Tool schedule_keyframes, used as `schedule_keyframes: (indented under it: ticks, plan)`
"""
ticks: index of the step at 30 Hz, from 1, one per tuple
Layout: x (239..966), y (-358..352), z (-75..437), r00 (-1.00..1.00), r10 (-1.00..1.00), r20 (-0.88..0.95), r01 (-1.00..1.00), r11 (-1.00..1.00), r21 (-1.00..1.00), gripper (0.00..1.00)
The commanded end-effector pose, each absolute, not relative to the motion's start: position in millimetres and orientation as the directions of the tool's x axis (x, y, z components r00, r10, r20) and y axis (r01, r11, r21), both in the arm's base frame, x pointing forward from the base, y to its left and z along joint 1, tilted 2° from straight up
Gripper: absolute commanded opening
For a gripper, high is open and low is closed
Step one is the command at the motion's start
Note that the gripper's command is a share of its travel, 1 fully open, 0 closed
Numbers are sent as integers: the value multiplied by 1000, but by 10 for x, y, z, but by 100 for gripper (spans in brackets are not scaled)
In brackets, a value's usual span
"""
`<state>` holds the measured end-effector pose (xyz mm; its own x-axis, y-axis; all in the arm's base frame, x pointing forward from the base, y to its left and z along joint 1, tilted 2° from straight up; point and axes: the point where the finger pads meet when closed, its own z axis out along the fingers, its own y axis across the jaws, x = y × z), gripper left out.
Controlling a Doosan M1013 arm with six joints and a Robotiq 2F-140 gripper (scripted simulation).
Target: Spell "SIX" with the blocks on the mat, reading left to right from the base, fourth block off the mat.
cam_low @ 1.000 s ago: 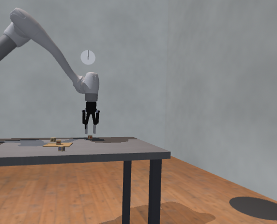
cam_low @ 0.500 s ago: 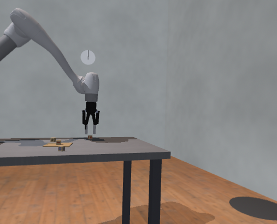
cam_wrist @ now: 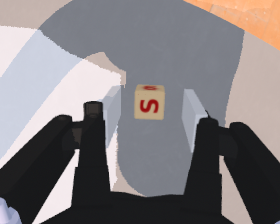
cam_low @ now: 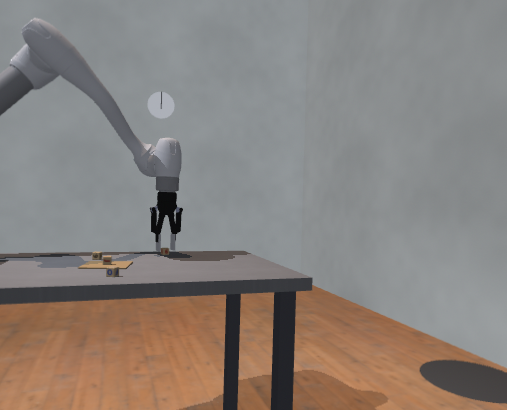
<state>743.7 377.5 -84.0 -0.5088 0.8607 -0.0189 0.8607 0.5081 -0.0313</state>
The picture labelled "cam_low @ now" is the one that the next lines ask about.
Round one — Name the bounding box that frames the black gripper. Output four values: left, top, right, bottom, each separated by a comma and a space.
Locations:
150, 192, 183, 251

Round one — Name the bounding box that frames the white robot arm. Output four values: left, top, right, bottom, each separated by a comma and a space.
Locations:
0, 18, 182, 192

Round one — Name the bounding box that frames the peach flat mat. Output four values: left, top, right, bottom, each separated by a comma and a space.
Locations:
78, 261, 133, 269

